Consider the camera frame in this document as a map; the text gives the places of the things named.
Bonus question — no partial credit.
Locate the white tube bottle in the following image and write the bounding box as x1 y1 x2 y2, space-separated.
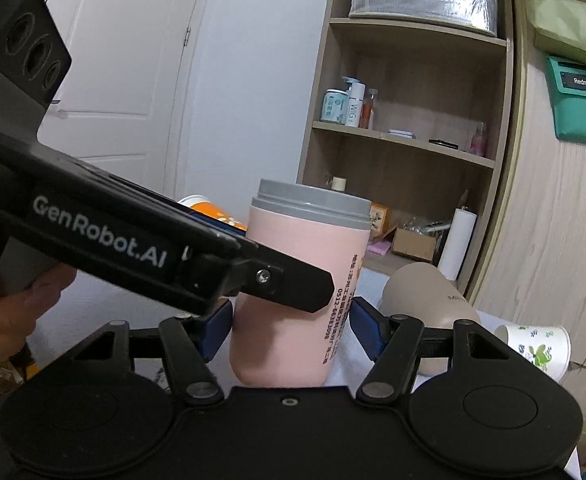
345 80 366 128

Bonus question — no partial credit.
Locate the pink flat box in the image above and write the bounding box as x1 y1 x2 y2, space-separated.
366 240 393 257

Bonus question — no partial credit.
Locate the wooden floral box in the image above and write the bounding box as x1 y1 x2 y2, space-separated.
370 203 392 238

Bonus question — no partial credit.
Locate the white paper towel roll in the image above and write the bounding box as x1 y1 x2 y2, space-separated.
437 208 477 281

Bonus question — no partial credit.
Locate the person's left hand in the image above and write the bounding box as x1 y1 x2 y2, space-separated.
0 264 77 362

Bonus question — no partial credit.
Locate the small cardboard box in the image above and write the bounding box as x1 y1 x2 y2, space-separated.
378 226 437 262

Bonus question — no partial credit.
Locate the taupe tumbler cup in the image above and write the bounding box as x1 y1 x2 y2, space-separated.
380 261 483 377

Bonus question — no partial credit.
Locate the wooden shelf unit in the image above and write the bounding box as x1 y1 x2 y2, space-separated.
297 0 514 290

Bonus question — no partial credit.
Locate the white floral paper cup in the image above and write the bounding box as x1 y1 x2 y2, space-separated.
494 325 572 382

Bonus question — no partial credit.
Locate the red small bottle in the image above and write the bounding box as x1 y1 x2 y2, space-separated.
359 88 378 130

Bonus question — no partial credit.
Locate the orange white paper cup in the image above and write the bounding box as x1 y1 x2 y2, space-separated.
179 194 247 232

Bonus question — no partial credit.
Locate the pink tumbler cup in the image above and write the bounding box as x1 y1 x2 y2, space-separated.
229 180 371 388

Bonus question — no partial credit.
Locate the light wood wardrobe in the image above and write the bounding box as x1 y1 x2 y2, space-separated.
464 0 586 456

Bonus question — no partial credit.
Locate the teal Redmi pouch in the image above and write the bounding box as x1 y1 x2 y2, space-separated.
546 54 586 145

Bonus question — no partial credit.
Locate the white door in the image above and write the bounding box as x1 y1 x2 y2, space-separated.
38 0 203 192

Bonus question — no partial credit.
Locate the grey patterned tablecloth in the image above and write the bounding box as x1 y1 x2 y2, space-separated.
27 266 582 480

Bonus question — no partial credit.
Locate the clear bottle beige cap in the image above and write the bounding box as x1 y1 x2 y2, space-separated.
328 177 347 192

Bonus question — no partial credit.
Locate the pink small bottle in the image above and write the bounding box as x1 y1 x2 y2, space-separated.
468 122 487 157

